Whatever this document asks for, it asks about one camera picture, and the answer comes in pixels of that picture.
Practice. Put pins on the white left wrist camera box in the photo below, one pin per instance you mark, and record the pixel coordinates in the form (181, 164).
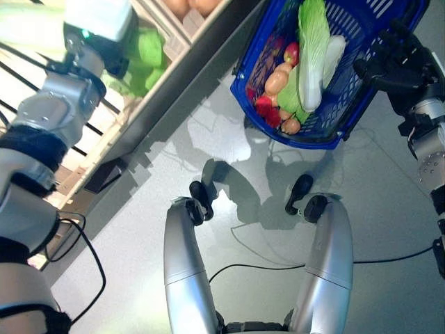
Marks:
(101, 17)

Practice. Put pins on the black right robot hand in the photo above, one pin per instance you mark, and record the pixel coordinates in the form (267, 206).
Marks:
(403, 66)

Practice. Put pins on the orange brown vegetable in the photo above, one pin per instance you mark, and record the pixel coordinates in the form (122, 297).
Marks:
(290, 125)

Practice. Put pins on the silver left robot leg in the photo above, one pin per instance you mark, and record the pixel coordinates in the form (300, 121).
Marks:
(184, 271)

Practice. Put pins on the tan onion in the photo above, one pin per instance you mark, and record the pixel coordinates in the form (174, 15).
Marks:
(276, 81)

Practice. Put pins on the red apple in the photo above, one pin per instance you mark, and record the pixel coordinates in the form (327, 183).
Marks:
(292, 52)

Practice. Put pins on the napa cabbage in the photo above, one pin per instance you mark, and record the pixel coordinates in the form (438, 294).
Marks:
(311, 52)
(149, 48)
(31, 28)
(290, 92)

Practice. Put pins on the wooden tiered display shelf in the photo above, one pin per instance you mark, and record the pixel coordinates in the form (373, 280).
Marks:
(174, 104)

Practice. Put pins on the black robot waist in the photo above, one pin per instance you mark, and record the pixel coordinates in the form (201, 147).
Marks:
(250, 327)

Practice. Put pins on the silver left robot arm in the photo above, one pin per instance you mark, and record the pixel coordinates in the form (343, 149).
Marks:
(52, 104)

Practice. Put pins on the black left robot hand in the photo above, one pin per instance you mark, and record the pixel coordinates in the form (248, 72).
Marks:
(116, 61)

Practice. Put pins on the dark purple eggplant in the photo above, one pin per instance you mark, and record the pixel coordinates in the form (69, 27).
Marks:
(260, 66)

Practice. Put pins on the blue plastic shopping basket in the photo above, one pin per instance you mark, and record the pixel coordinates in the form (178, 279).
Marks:
(306, 142)

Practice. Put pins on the small red vegetable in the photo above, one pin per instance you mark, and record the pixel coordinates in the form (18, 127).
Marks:
(273, 116)
(262, 102)

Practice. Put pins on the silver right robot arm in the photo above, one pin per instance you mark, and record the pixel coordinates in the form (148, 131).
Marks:
(431, 156)

